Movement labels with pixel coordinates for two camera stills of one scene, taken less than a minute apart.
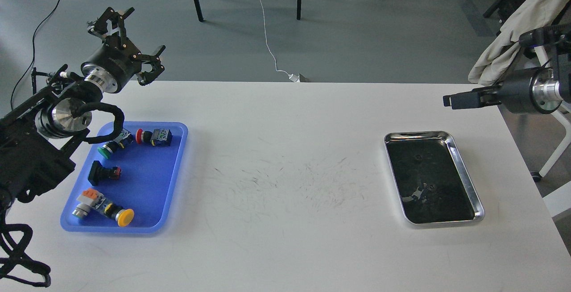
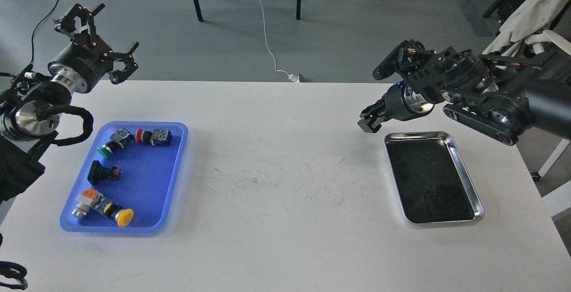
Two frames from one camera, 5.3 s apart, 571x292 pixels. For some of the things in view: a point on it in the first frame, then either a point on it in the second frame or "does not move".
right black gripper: x=533 y=89 → x=401 y=102
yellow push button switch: x=123 y=217 does not move
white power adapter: x=294 y=78 does not move
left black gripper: x=120 y=60 → x=82 y=66
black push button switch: x=98 y=172 does not move
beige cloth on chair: x=539 y=7 does not move
